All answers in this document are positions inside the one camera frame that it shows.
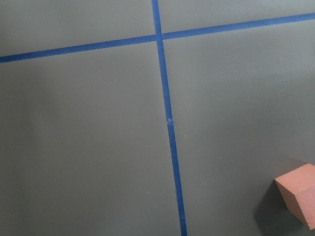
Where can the orange foam block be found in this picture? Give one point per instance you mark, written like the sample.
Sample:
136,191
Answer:
297,188

